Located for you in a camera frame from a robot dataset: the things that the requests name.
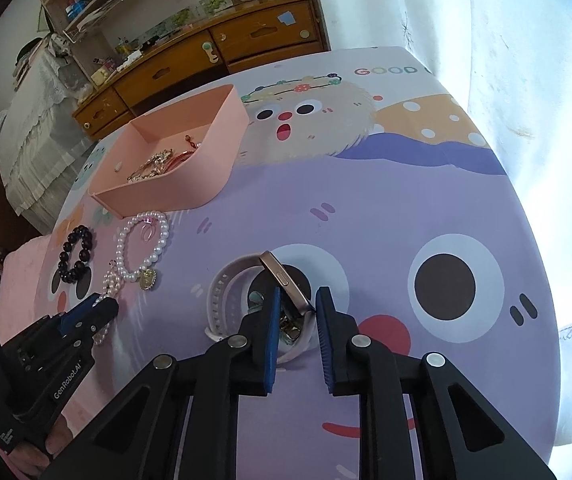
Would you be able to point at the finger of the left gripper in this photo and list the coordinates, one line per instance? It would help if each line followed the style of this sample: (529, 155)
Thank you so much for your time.
(69, 319)
(80, 339)

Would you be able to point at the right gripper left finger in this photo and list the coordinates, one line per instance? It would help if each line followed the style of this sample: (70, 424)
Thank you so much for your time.
(244, 364)

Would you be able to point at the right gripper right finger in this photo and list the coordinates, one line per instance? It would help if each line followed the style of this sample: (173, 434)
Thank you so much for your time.
(357, 365)

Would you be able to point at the pink smart watch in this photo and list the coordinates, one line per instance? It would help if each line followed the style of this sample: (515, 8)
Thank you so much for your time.
(244, 286)

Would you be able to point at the blue flower hair clip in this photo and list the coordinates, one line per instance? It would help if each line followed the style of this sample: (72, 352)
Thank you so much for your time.
(255, 301)

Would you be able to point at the white pearl bracelet gold charm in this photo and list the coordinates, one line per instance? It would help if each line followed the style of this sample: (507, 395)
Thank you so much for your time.
(140, 244)

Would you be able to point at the gold rhinestone jewelry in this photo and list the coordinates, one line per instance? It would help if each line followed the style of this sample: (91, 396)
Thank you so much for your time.
(154, 166)

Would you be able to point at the person's left hand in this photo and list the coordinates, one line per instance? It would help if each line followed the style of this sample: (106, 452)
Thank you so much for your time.
(31, 460)

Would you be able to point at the lace covered furniture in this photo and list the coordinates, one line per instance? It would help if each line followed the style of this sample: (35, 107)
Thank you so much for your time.
(42, 147)

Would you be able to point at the cartoon printed tablecloth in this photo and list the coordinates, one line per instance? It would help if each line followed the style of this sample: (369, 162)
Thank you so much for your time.
(358, 172)

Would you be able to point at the pink plastic tray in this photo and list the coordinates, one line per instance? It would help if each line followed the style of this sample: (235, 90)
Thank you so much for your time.
(205, 132)

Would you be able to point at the wooden desk with drawers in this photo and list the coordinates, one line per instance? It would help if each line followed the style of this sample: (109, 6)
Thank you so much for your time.
(245, 37)

